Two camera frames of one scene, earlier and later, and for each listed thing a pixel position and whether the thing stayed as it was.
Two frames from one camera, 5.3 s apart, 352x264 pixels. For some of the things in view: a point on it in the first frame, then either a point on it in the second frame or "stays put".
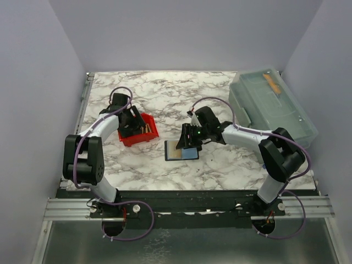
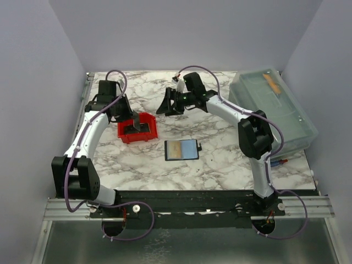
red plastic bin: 148,119 stays put
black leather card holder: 172,153 stays put
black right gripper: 184,142 → 166,105
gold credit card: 172,153 stays put
